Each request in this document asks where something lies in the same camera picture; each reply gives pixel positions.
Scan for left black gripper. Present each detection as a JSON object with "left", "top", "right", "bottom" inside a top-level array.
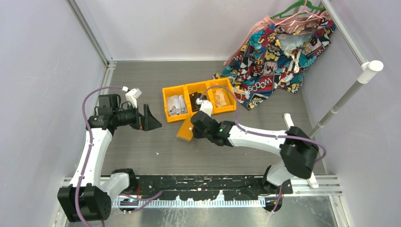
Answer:
[{"left": 113, "top": 103, "right": 161, "bottom": 131}]

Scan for yellow card holder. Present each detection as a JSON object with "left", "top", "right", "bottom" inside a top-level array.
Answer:
[{"left": 176, "top": 118, "right": 193, "bottom": 142}]

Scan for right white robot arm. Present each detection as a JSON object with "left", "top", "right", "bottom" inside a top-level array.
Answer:
[{"left": 191, "top": 111, "right": 319, "bottom": 194}]

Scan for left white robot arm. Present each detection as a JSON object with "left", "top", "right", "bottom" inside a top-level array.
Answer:
[{"left": 57, "top": 94, "right": 162, "bottom": 222}]

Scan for cards in left bin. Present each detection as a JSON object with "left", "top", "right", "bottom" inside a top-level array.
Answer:
[{"left": 166, "top": 95, "right": 188, "bottom": 116}]

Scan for black items in middle bin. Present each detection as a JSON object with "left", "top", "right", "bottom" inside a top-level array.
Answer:
[{"left": 189, "top": 92, "right": 202, "bottom": 112}]

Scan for banknotes in right bin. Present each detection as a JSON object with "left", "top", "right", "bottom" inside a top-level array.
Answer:
[{"left": 212, "top": 89, "right": 227, "bottom": 108}]

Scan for middle yellow bin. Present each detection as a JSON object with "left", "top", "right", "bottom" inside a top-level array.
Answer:
[{"left": 186, "top": 81, "right": 209, "bottom": 116}]

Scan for right yellow bin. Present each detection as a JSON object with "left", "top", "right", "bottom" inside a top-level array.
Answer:
[{"left": 207, "top": 78, "right": 237, "bottom": 114}]

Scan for colourful comic print shorts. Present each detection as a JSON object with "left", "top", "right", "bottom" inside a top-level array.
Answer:
[{"left": 213, "top": 16, "right": 336, "bottom": 110}]

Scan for pink garment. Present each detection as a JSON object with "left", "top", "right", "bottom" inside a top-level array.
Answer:
[{"left": 223, "top": 11, "right": 330, "bottom": 66}]

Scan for pink hanger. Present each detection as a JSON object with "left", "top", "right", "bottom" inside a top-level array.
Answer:
[{"left": 271, "top": 10, "right": 328, "bottom": 35}]

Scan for green hanger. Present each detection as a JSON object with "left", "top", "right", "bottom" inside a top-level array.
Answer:
[{"left": 270, "top": 0, "right": 326, "bottom": 19}]

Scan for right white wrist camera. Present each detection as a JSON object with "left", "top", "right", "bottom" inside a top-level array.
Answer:
[{"left": 196, "top": 98, "right": 213, "bottom": 116}]

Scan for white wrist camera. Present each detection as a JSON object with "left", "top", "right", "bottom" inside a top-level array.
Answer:
[
  {"left": 196, "top": 98, "right": 213, "bottom": 116},
  {"left": 122, "top": 86, "right": 142, "bottom": 108}
]

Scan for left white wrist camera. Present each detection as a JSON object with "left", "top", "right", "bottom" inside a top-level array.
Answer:
[{"left": 122, "top": 86, "right": 142, "bottom": 108}]

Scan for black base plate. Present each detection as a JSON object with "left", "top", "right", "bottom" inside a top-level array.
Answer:
[{"left": 112, "top": 175, "right": 293, "bottom": 213}]

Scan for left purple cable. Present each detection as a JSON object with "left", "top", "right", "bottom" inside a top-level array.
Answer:
[{"left": 74, "top": 86, "right": 126, "bottom": 227}]

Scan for white clothes rail pole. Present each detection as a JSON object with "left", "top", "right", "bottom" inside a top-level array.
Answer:
[{"left": 308, "top": 60, "right": 384, "bottom": 138}]

